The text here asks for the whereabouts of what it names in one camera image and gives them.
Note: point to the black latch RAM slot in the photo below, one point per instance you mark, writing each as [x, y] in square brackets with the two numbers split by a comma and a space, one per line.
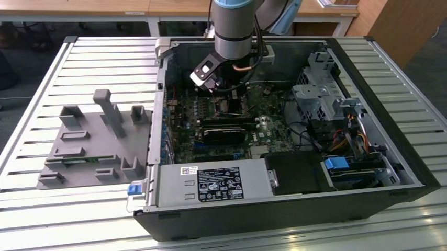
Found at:
[227, 120]

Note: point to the wooden desk white frame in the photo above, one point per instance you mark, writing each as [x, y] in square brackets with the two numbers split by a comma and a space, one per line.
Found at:
[70, 9]
[167, 6]

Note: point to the white tray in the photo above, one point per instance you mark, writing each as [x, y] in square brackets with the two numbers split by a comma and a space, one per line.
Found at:
[325, 2]

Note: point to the white barcode sticker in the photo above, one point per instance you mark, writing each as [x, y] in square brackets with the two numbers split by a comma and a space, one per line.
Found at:
[190, 170]

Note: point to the brown wooden cabinet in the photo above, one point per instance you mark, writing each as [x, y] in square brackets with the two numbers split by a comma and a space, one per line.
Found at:
[402, 31]

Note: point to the blue disk carrier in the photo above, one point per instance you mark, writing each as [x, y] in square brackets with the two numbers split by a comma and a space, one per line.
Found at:
[335, 164]

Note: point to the black plastic bay cover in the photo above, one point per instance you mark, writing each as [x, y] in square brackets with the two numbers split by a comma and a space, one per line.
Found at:
[297, 172]

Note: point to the small silver heatsink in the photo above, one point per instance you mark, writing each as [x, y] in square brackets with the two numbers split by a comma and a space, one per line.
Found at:
[261, 151]

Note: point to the blue case latch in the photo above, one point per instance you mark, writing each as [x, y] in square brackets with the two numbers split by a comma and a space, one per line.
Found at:
[134, 188]

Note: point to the white latch RAM slot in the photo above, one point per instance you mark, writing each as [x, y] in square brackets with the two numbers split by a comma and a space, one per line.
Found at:
[227, 124]

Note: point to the black rating label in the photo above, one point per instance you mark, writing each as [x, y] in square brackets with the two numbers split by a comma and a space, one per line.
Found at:
[221, 183]

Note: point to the green motherboard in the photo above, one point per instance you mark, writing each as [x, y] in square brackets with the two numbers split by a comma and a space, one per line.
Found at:
[273, 136]

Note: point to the green RAM stick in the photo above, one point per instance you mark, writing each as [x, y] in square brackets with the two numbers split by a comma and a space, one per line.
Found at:
[92, 159]

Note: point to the grey parts rack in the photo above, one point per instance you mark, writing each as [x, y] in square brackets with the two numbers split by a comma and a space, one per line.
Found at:
[104, 146]

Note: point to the silver power supply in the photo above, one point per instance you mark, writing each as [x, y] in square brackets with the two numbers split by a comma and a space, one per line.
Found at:
[175, 188]

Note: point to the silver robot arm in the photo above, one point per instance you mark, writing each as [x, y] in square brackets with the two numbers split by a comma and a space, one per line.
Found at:
[233, 31]

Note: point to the round coin battery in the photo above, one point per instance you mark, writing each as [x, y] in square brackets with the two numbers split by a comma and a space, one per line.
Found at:
[266, 91]

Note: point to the perforated metal drive cage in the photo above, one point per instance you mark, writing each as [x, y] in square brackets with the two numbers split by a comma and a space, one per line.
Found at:
[311, 104]

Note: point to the black PC case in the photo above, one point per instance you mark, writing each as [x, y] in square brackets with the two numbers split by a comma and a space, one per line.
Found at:
[245, 222]

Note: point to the black graphics card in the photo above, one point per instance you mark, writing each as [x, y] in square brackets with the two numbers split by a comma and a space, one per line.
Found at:
[223, 136]

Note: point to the white camera on black bracket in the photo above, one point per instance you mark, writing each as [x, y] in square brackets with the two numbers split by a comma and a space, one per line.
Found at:
[206, 69]

